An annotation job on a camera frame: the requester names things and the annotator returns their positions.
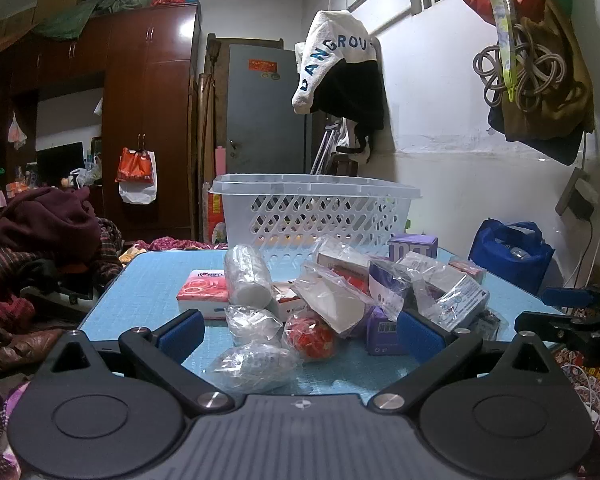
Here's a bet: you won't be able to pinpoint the white plastic bag on wardrobe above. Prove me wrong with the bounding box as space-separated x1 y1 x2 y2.
118 151 159 205

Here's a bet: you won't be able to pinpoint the white box in plastic bag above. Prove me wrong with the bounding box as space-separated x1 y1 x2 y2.
314 237 377 291

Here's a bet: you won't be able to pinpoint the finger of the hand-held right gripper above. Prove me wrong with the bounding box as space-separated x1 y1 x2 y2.
542 284 600 311
515 310 600 356

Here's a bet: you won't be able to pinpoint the green cloth bundle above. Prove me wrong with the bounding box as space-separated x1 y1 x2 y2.
34 0 157 42

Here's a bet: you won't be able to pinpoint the grey metal door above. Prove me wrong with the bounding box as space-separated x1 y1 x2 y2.
226 42 312 177

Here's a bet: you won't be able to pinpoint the small white red box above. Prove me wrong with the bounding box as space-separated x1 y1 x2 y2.
271 282 302 322

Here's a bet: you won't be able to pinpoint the small clear plastic bag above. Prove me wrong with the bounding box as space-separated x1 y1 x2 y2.
225 305 283 346

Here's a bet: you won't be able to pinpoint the blue white box in plastic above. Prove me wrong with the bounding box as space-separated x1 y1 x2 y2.
414 260 491 332

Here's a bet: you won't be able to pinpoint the black hanging garment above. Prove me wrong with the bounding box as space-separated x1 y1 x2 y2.
312 60 387 163

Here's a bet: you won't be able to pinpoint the yellow green strap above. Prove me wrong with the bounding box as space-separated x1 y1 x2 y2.
481 0 527 106

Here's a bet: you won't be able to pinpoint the white and black hanging sweatshirt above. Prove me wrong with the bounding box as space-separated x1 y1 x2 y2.
291 10 381 115

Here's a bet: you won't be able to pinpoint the metal crutches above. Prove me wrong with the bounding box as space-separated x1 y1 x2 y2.
309 120 342 176

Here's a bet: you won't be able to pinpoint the small pink box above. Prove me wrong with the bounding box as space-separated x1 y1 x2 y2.
450 257 487 282

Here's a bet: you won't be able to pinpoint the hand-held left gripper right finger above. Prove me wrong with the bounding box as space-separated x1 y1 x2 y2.
367 310 570 413

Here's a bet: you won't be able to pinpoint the white roll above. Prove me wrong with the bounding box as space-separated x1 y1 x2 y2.
224 244 273 308

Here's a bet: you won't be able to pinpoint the red patterned packaging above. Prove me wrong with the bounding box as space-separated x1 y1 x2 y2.
554 349 600 442

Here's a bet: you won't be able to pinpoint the purple packet in plastic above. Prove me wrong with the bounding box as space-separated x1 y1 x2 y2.
367 257 417 311

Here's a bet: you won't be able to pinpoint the blue shopping bag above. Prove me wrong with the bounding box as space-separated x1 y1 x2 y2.
467 218 556 297

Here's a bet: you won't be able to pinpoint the black monitor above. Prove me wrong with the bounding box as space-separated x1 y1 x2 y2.
36 142 85 189

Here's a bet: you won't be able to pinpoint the purple box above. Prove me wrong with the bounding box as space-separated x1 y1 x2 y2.
365 307 406 356
387 234 438 263

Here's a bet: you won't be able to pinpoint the small white hanging bag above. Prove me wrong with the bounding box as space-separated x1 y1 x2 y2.
7 112 28 151

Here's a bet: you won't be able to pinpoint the brown wooden wardrobe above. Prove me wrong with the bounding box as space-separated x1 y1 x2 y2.
0 2 203 243

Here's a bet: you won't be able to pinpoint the striped clothes pile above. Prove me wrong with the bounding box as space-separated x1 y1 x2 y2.
0 220 126 331

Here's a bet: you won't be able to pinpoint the grey coiled cable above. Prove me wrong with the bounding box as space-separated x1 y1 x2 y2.
472 25 577 112

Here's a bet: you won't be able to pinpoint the wooden poles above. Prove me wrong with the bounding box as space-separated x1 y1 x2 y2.
187 32 217 242

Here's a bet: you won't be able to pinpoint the clear bag with white item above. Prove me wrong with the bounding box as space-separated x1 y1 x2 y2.
211 341 302 394

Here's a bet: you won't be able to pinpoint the brown leather jacket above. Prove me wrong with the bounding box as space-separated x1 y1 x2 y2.
0 327 67 372

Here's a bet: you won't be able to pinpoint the wall socket with charger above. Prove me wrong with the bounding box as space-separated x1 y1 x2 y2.
555 167 600 222

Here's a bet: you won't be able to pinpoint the red packet in clear plastic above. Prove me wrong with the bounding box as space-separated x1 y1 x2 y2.
281 310 337 362

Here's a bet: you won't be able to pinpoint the maroon garment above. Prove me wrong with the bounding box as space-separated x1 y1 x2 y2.
0 187 103 261

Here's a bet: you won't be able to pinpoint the cardboard boxes on wardrobe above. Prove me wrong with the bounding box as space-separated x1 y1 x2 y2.
0 0 90 47

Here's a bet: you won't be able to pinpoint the orange plastic bag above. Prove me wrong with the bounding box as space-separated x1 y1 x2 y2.
115 147 156 186

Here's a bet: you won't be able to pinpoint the pink floral blanket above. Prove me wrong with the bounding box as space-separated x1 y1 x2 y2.
119 236 229 267

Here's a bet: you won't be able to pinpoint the pink tissue pack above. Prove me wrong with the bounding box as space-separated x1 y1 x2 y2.
176 269 231 320

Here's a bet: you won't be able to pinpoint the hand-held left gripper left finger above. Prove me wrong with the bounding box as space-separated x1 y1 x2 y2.
32 309 236 415

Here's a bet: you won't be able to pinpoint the white plastic basket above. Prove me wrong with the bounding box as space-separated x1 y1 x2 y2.
209 173 422 257

